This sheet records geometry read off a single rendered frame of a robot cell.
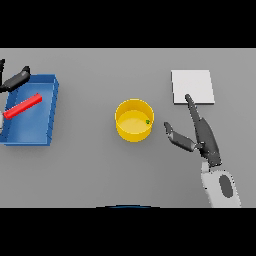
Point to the red beaker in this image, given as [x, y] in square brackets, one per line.
[23, 106]

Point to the blue plastic tray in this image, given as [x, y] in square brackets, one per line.
[30, 113]

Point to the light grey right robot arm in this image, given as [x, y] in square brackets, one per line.
[216, 188]

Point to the pale square measuring scale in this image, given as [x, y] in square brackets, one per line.
[192, 86]

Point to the yellow bowl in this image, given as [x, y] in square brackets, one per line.
[134, 120]

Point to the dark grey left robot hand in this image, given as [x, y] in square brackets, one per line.
[16, 80]

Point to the small green nut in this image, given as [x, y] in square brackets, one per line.
[147, 122]

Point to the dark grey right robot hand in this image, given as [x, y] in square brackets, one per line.
[204, 133]

